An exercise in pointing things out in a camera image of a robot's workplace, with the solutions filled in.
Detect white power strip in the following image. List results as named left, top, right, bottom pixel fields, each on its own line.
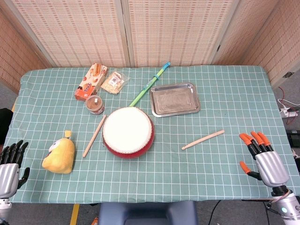
left=280, top=106, right=298, bottom=118

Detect red cable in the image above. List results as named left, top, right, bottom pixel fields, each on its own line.
left=278, top=86, right=288, bottom=105

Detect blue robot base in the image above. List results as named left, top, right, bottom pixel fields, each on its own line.
left=97, top=201, right=198, bottom=225

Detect black box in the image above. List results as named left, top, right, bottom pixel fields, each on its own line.
left=285, top=129, right=300, bottom=147

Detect rectangular metal tray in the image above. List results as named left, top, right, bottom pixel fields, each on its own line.
left=149, top=82, right=202, bottom=118

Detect green checkered tablecloth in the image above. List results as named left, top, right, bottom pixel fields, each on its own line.
left=4, top=65, right=300, bottom=204

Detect bamboo folding screen panel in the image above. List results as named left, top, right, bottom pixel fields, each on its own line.
left=0, top=0, right=131, bottom=68
left=0, top=7, right=51, bottom=94
left=120, top=0, right=241, bottom=68
left=210, top=0, right=300, bottom=87

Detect round brown plastic jar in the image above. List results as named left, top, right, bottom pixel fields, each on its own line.
left=84, top=95, right=105, bottom=115

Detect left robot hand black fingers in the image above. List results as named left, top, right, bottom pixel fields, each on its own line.
left=0, top=140, right=30, bottom=200

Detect wooden drumstick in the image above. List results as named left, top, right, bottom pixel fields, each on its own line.
left=181, top=129, right=225, bottom=151
left=82, top=114, right=107, bottom=158

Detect clear snack bag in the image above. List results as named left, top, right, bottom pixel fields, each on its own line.
left=100, top=68, right=130, bottom=96

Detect red drum white skin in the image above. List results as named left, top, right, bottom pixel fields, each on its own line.
left=102, top=106, right=155, bottom=159

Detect green blue toy flute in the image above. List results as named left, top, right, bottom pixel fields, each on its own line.
left=128, top=61, right=171, bottom=108

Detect yellow floor tape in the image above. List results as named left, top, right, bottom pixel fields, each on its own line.
left=69, top=203, right=80, bottom=225

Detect yellow plush toy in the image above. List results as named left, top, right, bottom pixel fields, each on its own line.
left=41, top=130, right=76, bottom=174

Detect black object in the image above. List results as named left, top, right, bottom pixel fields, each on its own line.
left=0, top=108, right=14, bottom=145

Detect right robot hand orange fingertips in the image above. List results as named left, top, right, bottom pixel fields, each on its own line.
left=239, top=131, right=290, bottom=188

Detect orange biscuit box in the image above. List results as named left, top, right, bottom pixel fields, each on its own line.
left=74, top=62, right=109, bottom=103

